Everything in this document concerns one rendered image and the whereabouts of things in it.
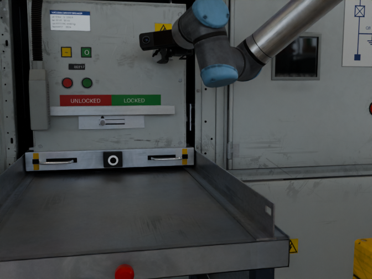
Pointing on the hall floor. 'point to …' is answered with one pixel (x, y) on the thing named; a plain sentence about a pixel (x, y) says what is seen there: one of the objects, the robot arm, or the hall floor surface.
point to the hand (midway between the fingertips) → (153, 57)
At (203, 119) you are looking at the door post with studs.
